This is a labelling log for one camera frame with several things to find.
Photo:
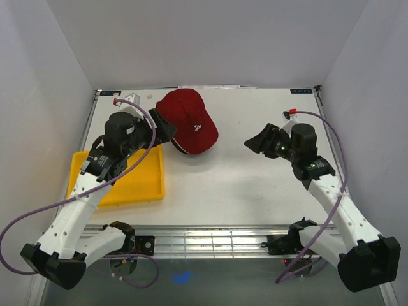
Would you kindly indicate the yellow plastic tray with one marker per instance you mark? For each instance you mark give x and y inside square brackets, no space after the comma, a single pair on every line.
[143,184]

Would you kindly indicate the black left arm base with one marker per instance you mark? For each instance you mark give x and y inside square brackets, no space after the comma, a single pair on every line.
[144,244]

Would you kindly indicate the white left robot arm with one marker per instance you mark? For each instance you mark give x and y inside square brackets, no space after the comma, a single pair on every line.
[59,255]

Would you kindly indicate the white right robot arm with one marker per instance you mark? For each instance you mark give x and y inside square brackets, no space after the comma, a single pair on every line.
[363,256]

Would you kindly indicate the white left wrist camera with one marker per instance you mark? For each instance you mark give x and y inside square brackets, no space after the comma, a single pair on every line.
[129,104]

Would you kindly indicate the red baseball cap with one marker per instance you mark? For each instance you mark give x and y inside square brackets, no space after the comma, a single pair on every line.
[185,109]

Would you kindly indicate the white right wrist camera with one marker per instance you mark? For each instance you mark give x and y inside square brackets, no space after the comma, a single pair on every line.
[290,119]

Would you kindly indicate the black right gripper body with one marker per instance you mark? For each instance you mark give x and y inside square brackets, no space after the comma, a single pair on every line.
[282,147]

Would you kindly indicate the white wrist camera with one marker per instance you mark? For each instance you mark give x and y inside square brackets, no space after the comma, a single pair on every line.
[129,104]
[290,119]

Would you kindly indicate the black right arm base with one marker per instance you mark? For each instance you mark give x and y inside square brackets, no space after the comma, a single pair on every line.
[281,245]

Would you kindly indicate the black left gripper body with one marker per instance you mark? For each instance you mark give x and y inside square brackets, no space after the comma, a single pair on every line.
[144,135]

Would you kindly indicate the aluminium rail frame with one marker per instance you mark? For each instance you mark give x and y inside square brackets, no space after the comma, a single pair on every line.
[209,266]

